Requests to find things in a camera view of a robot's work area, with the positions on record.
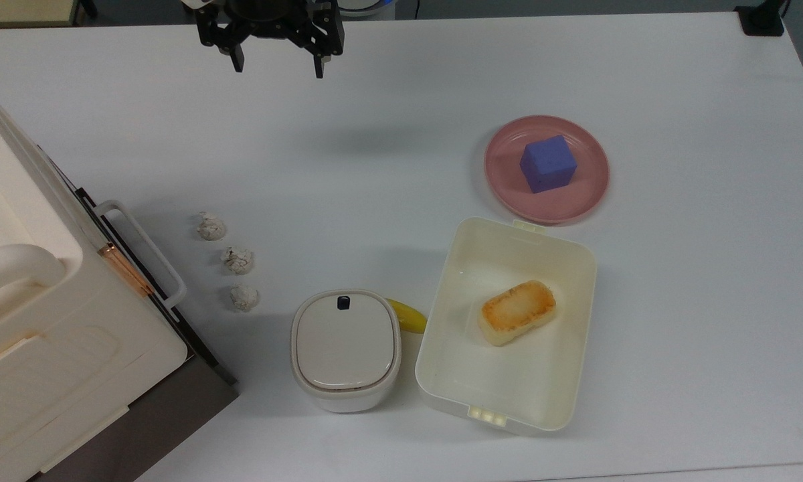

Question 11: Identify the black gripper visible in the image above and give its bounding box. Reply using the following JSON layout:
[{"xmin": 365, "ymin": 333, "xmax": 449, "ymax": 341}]
[{"xmin": 195, "ymin": 0, "xmax": 345, "ymax": 79}]

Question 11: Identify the purple foam cube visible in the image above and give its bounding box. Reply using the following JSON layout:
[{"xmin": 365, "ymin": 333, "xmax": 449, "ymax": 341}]
[{"xmin": 519, "ymin": 135, "xmax": 578, "ymax": 194}]

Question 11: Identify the white crumpled ball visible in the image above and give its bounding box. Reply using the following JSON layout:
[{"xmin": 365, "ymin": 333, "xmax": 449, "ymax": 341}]
[
  {"xmin": 196, "ymin": 212, "xmax": 228, "ymax": 242},
  {"xmin": 230, "ymin": 283, "xmax": 260, "ymax": 313},
  {"xmin": 221, "ymin": 246, "xmax": 255, "ymax": 276}
]

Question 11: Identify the wooden side table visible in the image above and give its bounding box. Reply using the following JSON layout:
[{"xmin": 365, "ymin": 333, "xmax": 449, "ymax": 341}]
[{"xmin": 0, "ymin": 0, "xmax": 98, "ymax": 29}]

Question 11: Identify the yellow banana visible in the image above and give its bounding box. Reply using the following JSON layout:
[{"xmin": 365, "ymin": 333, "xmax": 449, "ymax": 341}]
[{"xmin": 385, "ymin": 299, "xmax": 428, "ymax": 334}]

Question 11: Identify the white lidded trash bin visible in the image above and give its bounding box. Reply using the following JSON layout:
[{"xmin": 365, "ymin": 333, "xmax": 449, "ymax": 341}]
[{"xmin": 290, "ymin": 289, "xmax": 403, "ymax": 414}]

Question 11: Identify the pink round plate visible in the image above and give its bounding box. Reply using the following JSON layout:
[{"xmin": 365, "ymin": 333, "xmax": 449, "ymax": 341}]
[{"xmin": 484, "ymin": 115, "xmax": 610, "ymax": 224}]

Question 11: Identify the cream toy oven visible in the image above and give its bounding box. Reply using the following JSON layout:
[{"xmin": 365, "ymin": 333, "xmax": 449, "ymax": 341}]
[{"xmin": 0, "ymin": 75, "xmax": 240, "ymax": 482}]

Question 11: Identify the toasted bread piece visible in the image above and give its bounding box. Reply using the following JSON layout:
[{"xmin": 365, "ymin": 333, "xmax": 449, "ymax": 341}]
[{"xmin": 478, "ymin": 280, "xmax": 557, "ymax": 347}]

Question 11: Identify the cream plastic open box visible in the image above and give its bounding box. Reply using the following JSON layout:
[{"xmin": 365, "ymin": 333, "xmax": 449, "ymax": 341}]
[{"xmin": 415, "ymin": 216, "xmax": 598, "ymax": 436}]

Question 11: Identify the black table clamp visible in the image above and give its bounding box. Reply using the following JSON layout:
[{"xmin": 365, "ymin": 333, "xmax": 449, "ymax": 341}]
[{"xmin": 735, "ymin": 0, "xmax": 792, "ymax": 37}]

